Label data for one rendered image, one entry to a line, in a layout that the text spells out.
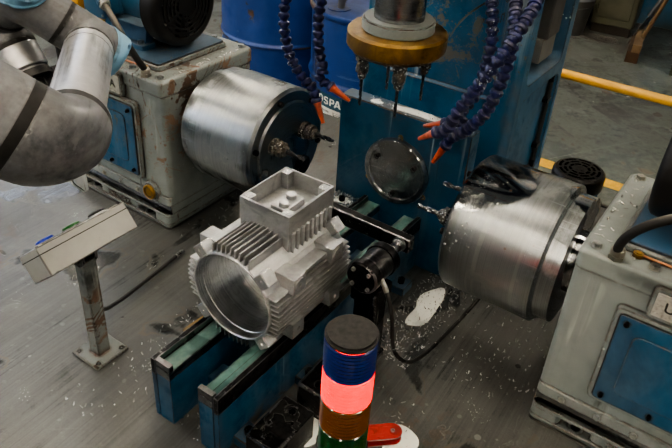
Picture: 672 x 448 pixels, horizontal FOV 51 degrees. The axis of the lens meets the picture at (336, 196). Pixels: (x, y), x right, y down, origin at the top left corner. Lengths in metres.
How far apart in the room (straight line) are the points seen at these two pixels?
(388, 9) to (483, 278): 0.48
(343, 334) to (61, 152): 0.36
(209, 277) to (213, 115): 0.39
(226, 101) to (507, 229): 0.62
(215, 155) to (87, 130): 0.63
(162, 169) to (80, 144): 0.76
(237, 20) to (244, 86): 1.87
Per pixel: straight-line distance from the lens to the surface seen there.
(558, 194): 1.18
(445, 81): 1.48
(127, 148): 1.62
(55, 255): 1.16
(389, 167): 1.46
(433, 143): 1.39
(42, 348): 1.40
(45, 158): 0.81
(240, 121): 1.40
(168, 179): 1.58
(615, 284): 1.09
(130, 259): 1.57
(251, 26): 3.27
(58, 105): 0.82
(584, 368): 1.20
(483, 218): 1.16
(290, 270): 1.07
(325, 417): 0.84
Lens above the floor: 1.75
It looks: 33 degrees down
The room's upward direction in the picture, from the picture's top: 4 degrees clockwise
